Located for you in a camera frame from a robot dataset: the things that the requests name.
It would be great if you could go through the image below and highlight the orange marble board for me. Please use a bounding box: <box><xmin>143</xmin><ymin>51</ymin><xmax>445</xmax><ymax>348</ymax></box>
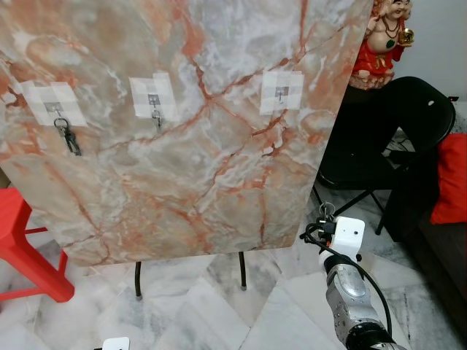
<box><xmin>0</xmin><ymin>0</ymin><xmax>374</xmax><ymax>266</ymax></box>

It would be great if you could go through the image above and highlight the red laughing buddha figurine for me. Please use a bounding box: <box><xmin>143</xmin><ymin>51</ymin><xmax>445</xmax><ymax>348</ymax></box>
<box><xmin>349</xmin><ymin>0</ymin><xmax>416</xmax><ymax>91</ymax></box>

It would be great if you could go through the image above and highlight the black folding chair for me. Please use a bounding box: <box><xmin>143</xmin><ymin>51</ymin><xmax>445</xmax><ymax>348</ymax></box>
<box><xmin>314</xmin><ymin>76</ymin><xmax>458</xmax><ymax>242</ymax></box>

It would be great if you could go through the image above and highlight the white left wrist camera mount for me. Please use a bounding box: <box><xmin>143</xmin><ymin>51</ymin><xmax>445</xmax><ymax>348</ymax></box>
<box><xmin>101</xmin><ymin>337</ymin><xmax>131</xmax><ymax>350</ymax></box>

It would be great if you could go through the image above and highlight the red cushion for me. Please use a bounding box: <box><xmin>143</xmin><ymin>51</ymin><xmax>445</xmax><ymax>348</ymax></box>
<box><xmin>430</xmin><ymin>133</ymin><xmax>467</xmax><ymax>225</ymax></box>

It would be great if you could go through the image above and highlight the dark key bunch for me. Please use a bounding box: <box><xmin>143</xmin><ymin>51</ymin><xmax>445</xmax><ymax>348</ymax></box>
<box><xmin>53</xmin><ymin>117</ymin><xmax>83</xmax><ymax>157</ymax></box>

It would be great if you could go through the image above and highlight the red plastic stool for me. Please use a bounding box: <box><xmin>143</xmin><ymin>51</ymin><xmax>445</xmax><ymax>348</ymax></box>
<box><xmin>0</xmin><ymin>187</ymin><xmax>76</xmax><ymax>303</ymax></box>

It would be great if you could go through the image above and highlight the black board stand leg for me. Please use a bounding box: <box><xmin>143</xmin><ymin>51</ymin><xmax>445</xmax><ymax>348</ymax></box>
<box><xmin>238</xmin><ymin>252</ymin><xmax>248</xmax><ymax>292</ymax></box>
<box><xmin>134</xmin><ymin>261</ymin><xmax>144</xmax><ymax>300</ymax></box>

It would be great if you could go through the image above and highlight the dark sofa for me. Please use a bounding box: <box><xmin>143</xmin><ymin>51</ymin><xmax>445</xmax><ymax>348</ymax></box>
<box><xmin>404</xmin><ymin>219</ymin><xmax>467</xmax><ymax>345</ymax></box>

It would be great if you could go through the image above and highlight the white tape patch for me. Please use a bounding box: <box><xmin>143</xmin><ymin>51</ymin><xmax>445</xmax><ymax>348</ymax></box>
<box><xmin>260</xmin><ymin>69</ymin><xmax>305</xmax><ymax>114</ymax></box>
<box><xmin>20</xmin><ymin>80</ymin><xmax>89</xmax><ymax>129</ymax></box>
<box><xmin>129</xmin><ymin>71</ymin><xmax>180</xmax><ymax>122</ymax></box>

